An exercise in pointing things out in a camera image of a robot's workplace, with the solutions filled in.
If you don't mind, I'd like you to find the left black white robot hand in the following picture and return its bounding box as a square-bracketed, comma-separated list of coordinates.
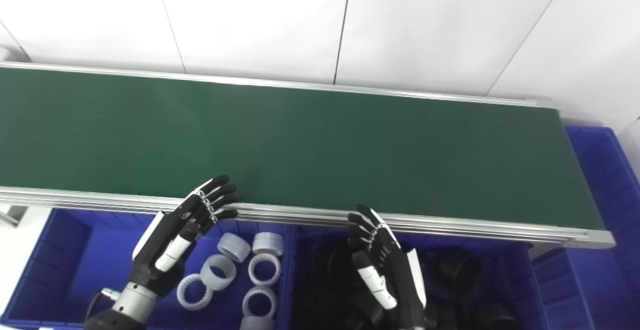
[131, 174, 239, 298]

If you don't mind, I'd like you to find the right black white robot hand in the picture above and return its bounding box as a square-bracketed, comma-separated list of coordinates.
[346, 204, 428, 330]

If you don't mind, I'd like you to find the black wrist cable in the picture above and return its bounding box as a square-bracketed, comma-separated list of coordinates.
[84, 290, 121, 323]

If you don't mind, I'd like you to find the empty blue plastic bin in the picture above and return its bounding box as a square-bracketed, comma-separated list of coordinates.
[530, 125, 640, 330]

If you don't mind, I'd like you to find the blue bin with white rings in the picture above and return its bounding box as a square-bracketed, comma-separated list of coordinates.
[0, 208, 301, 330]

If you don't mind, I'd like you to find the aluminium conveyor leg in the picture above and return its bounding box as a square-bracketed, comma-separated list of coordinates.
[0, 205, 28, 228]

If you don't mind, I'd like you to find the black plastic cylindrical part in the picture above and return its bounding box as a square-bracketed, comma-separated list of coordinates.
[312, 240, 353, 281]
[300, 290, 341, 323]
[432, 249, 483, 296]

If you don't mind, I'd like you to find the blue bin with black parts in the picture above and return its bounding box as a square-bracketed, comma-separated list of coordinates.
[290, 225, 551, 330]

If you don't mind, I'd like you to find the green conveyor belt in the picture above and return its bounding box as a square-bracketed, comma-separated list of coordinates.
[0, 67, 606, 231]
[0, 62, 617, 250]

